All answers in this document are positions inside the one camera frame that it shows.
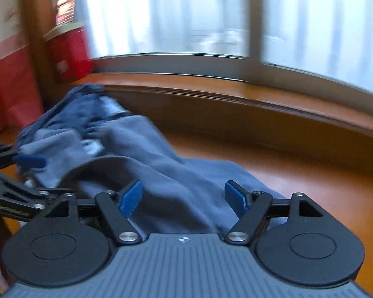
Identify grey-blue sweatpants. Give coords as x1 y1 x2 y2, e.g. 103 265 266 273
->
17 116 267 235

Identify red and pink curtain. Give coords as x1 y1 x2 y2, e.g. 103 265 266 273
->
0 0 43 131

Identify dark navy garment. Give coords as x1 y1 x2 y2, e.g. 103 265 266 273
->
16 83 133 147

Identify red box with cream lid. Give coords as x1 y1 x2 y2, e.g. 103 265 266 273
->
44 22 93 83

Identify window with metal bars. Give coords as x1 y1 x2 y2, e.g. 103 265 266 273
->
49 0 373 109

